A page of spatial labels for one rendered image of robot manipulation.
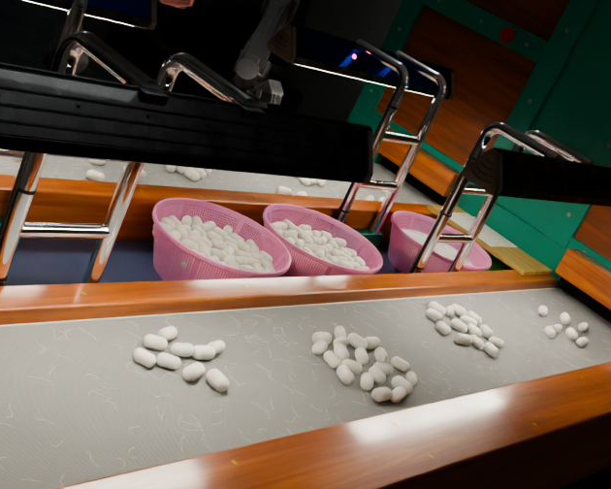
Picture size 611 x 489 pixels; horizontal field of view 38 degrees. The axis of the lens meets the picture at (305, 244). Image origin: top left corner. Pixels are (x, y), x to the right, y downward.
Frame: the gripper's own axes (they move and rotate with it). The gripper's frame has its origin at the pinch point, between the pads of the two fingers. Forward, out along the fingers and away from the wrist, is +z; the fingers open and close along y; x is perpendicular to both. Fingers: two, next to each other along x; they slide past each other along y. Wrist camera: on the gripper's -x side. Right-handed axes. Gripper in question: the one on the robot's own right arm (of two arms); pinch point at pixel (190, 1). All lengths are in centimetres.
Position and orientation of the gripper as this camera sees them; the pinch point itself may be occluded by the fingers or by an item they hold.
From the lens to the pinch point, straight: 190.3
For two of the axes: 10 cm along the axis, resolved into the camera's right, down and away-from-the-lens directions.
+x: -4.1, 8.4, 3.6
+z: 6.1, 5.4, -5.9
